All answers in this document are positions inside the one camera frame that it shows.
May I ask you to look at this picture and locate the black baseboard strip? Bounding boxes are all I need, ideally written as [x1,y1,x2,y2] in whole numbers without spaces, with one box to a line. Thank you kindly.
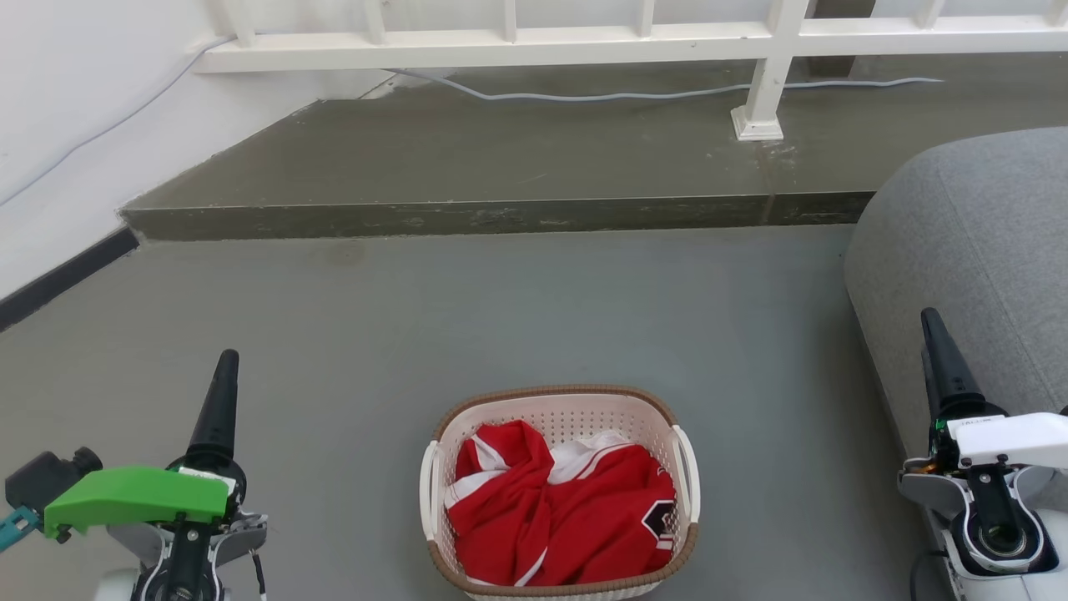
[0,225,141,333]

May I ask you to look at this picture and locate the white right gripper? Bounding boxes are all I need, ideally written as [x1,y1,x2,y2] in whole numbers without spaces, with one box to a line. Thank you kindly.
[920,308,1068,477]

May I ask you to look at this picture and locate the white plastic laundry basket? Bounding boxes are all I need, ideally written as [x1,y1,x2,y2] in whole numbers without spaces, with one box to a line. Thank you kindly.
[419,384,702,601]

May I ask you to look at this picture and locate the thin grey cable on wall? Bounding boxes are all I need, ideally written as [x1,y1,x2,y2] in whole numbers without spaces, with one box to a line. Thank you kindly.
[0,38,236,208]

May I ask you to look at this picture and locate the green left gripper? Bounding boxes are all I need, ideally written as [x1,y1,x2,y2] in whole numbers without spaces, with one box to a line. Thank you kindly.
[43,350,248,539]

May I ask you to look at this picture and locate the white wooden railing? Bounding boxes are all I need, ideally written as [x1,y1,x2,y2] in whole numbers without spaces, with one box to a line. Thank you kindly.
[194,0,1068,141]

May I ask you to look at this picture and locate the grey cable on floor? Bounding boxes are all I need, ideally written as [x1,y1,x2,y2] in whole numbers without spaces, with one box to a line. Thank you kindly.
[384,68,944,103]

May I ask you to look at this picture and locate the red and white garment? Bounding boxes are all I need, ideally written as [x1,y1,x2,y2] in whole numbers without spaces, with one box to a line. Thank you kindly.
[442,420,678,588]

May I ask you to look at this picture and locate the grey fabric sofa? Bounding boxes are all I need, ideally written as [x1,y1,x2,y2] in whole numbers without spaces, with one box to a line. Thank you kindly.
[844,127,1068,514]

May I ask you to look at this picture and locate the raised concrete step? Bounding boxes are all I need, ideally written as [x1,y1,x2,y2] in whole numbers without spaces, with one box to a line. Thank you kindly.
[119,54,1068,243]

